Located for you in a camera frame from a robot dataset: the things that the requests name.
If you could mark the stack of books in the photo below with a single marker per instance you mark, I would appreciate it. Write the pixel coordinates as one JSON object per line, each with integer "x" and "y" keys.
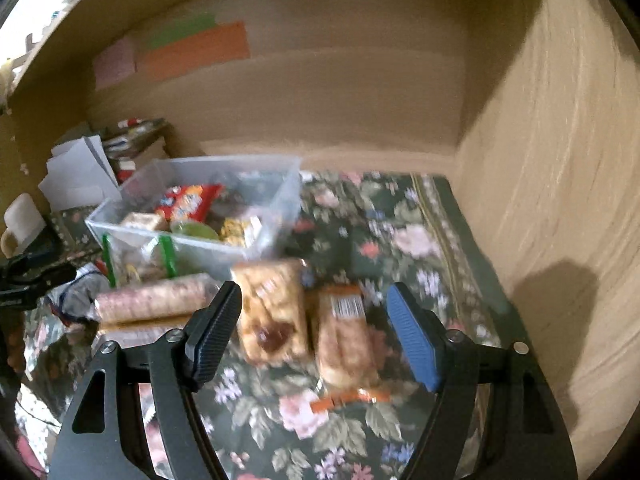
{"x": 135, "y": 145}

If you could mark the beige square snack packet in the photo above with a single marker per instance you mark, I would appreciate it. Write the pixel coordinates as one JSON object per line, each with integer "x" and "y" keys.
{"x": 142, "y": 221}

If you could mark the jam cookie snack packet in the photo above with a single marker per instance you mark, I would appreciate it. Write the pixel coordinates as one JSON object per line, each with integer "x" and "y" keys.
{"x": 270, "y": 310}

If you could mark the green sticky note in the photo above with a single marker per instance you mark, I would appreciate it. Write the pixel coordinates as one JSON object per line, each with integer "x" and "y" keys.
{"x": 182, "y": 30}

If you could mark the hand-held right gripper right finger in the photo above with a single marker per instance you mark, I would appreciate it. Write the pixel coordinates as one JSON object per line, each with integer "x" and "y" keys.
{"x": 412, "y": 332}

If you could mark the orange-ended pastry snack packet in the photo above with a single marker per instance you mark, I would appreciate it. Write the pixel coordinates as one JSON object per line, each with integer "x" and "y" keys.
{"x": 345, "y": 345}

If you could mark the orange sticky note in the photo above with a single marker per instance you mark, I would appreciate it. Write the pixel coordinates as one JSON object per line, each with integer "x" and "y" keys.
{"x": 192, "y": 52}

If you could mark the yellow patterned snack packet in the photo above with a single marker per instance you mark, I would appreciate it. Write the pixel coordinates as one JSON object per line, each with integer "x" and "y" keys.
{"x": 241, "y": 230}

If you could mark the white mug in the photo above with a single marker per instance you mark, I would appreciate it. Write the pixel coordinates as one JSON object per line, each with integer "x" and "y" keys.
{"x": 20, "y": 225}

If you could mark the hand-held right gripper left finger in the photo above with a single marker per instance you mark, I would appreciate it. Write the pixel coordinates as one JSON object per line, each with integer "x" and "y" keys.
{"x": 216, "y": 321}

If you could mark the red snack packet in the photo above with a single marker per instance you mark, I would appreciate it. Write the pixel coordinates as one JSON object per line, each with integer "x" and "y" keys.
{"x": 187, "y": 202}

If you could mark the clear plastic storage bin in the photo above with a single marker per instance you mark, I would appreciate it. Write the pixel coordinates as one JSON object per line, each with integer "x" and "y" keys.
{"x": 210, "y": 210}

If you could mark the floral tablecloth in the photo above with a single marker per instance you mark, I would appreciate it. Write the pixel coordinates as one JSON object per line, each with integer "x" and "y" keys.
{"x": 350, "y": 310}

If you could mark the pink sticky note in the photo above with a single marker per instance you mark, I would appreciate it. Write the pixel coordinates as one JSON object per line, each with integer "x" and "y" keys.
{"x": 115, "y": 65}

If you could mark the green round snack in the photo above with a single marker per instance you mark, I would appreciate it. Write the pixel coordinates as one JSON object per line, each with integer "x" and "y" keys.
{"x": 196, "y": 230}

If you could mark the green-striped clear snack packet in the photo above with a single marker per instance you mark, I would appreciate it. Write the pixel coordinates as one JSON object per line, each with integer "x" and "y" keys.
{"x": 137, "y": 260}

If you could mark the white paper sheets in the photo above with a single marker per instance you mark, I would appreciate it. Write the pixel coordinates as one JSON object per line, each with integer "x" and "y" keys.
{"x": 80, "y": 170}

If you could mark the crumpled plastic bag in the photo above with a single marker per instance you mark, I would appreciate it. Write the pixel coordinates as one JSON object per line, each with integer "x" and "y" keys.
{"x": 75, "y": 295}

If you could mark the long biscuit roll packet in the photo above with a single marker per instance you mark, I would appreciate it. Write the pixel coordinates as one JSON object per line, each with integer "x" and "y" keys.
{"x": 150, "y": 301}

